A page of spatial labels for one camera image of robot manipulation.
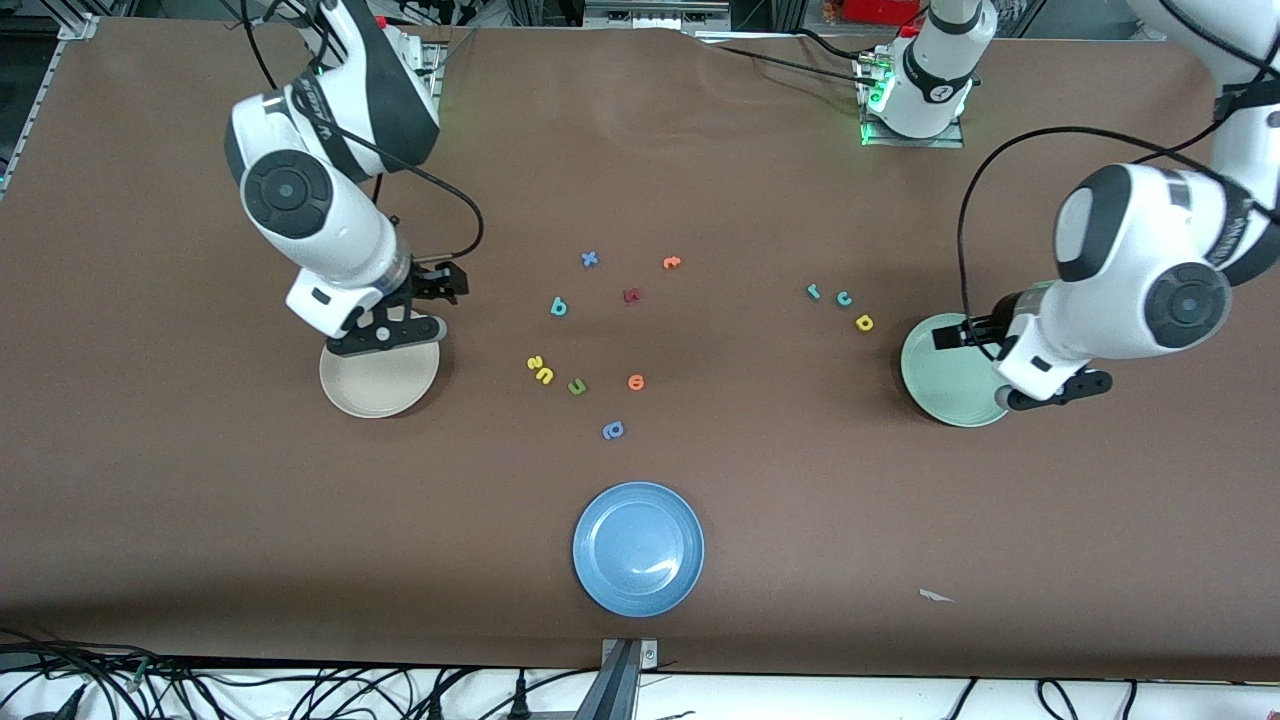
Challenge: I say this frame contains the metal left arm base mount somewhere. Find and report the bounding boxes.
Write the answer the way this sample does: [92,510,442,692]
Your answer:
[856,45,967,149]

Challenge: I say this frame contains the aluminium profile bracket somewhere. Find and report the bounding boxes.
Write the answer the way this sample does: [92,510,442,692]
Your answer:
[574,638,661,720]

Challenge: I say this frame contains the red box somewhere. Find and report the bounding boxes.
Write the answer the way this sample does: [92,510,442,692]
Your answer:
[840,0,921,26]

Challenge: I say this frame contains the black table cable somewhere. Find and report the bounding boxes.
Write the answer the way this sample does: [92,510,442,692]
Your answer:
[690,28,886,91]

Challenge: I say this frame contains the grey metal rail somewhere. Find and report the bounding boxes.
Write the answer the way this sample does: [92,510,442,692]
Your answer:
[583,0,733,31]

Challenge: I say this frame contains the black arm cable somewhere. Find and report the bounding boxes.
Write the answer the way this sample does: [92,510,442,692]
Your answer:
[240,0,486,269]
[957,125,1280,336]

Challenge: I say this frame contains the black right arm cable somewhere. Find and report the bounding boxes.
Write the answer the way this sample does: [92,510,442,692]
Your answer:
[240,0,486,269]

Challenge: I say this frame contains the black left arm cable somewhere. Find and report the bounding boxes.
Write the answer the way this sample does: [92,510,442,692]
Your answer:
[957,125,1280,336]

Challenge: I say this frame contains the metal right arm base mount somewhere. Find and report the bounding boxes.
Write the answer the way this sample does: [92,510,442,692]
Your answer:
[395,25,448,101]

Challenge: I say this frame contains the pale green round plate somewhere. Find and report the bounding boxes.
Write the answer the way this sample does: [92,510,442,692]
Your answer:
[900,313,1013,429]

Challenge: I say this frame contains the beige round plate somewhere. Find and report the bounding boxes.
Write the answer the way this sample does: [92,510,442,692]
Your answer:
[319,335,441,419]

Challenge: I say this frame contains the brown paper table cover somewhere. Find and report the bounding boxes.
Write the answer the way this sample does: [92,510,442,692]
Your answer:
[0,15,1280,681]

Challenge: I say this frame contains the blue round plate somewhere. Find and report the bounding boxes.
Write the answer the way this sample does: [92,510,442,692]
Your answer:
[572,481,706,619]

